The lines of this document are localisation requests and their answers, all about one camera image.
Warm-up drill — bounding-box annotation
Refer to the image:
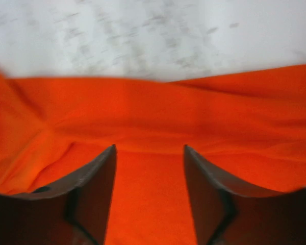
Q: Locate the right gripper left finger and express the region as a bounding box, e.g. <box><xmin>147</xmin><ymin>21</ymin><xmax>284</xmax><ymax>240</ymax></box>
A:
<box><xmin>0</xmin><ymin>145</ymin><xmax>117</xmax><ymax>244</ymax></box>

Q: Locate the orange t shirt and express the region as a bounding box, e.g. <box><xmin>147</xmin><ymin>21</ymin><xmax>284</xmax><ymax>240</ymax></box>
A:
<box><xmin>0</xmin><ymin>65</ymin><xmax>306</xmax><ymax>244</ymax></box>

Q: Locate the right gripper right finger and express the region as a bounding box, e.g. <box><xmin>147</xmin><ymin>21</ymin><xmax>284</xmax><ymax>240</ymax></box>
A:
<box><xmin>184</xmin><ymin>145</ymin><xmax>306</xmax><ymax>244</ymax></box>

